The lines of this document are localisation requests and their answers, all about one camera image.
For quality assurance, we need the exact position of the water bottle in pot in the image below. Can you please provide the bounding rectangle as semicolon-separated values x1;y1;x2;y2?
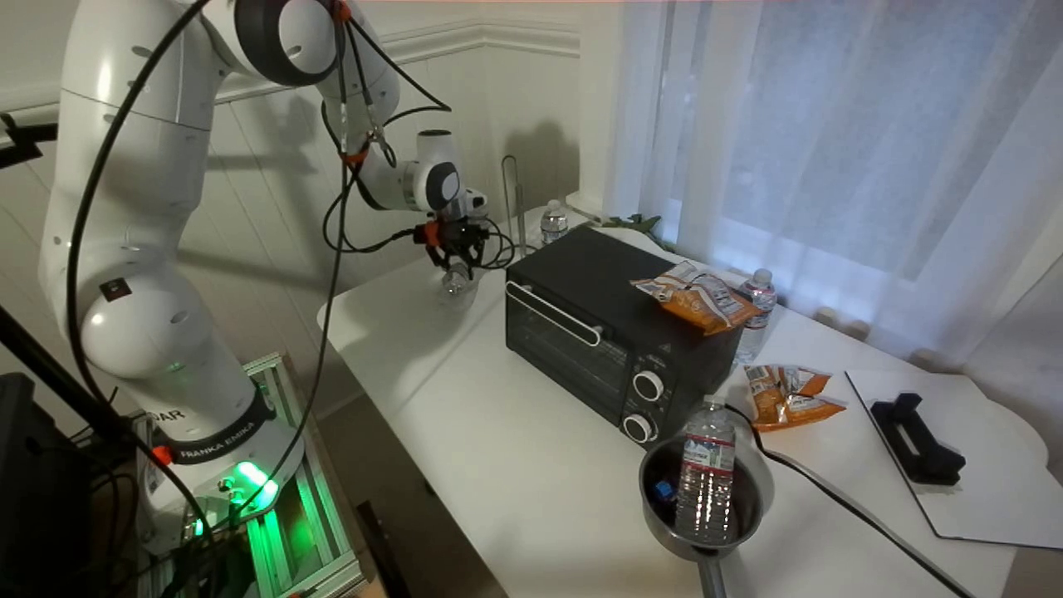
674;411;737;547

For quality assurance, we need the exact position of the white sheer curtain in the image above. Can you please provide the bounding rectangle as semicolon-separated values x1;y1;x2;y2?
607;0;1063;363

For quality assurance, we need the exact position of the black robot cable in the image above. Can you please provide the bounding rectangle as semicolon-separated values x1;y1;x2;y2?
64;0;518;534

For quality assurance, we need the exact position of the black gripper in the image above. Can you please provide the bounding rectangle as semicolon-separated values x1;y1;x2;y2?
422;215;488;274

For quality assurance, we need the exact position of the clear water bottle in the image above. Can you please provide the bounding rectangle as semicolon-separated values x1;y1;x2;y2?
440;265;473;295

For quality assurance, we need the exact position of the orange snack bag on table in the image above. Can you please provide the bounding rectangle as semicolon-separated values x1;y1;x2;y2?
745;367;841;432

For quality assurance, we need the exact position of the orange snack bag on oven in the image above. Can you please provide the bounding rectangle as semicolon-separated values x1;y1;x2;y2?
634;262;757;335

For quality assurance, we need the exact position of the green plant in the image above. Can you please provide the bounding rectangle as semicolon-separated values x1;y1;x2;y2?
604;212;662;240

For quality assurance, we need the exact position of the white board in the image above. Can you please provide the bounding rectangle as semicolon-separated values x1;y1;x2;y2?
848;370;1063;549

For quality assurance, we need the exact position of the black toaster oven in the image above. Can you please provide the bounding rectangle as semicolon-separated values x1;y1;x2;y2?
503;231;741;447

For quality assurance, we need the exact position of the silver metal pot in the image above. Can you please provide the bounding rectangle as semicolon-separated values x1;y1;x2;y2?
638;438;773;598

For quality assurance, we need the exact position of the upright water bottle back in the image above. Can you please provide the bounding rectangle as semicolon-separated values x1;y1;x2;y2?
542;201;568;245

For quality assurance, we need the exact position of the black power cable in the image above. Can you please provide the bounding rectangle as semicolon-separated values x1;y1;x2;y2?
724;401;974;598

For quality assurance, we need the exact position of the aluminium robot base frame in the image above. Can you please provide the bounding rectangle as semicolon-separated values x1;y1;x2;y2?
129;349;367;598

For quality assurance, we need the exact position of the black bracket on board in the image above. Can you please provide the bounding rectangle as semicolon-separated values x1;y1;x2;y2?
871;394;967;484

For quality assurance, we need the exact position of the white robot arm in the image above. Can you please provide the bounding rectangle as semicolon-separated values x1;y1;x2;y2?
39;0;488;538

